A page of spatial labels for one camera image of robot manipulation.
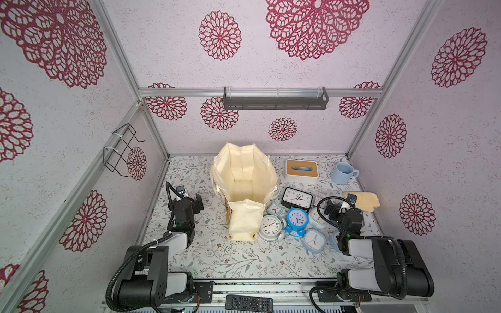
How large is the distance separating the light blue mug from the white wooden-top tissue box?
11 cm

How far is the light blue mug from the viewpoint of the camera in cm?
105

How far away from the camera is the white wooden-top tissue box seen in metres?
1.08
